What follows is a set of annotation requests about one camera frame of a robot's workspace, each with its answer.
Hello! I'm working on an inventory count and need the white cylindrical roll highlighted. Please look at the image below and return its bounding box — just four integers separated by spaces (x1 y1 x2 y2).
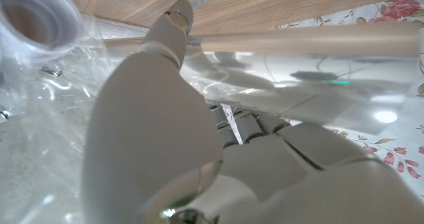
0 0 84 64

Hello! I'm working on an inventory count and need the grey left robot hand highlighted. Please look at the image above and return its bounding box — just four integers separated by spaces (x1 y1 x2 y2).
81 0 424 224

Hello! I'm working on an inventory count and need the clear cling film roll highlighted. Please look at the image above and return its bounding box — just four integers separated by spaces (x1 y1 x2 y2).
102 21 423 137

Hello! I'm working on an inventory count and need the floral print backdrop curtain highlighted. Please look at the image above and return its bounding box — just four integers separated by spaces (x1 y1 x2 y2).
271 0 424 200

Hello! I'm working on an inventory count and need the transparent cling film sheet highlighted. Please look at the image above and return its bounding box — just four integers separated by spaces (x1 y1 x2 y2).
0 13 233 224

